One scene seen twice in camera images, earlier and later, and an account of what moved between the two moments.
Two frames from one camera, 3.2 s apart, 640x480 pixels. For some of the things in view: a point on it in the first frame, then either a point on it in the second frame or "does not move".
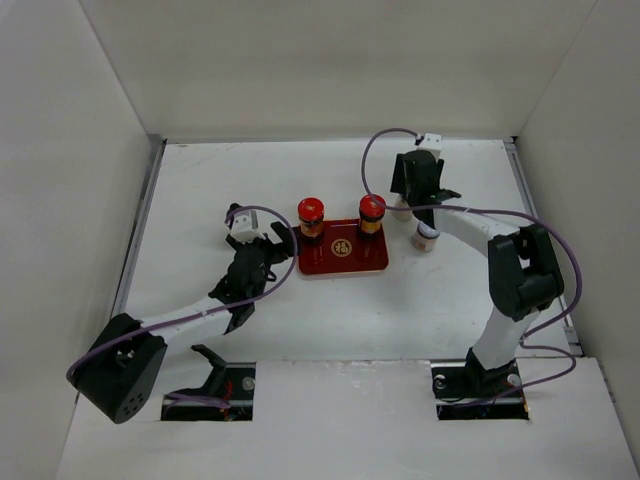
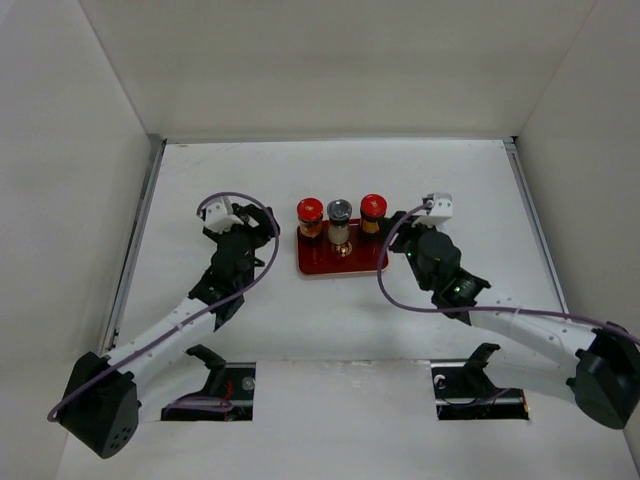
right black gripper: x=400 y=175 → x=404 y=228
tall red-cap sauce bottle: x=371 y=215 does not move
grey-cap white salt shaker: x=401 y=215 → x=339 y=212
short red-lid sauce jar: x=311 y=214 does not move
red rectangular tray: x=342 y=250 does not move
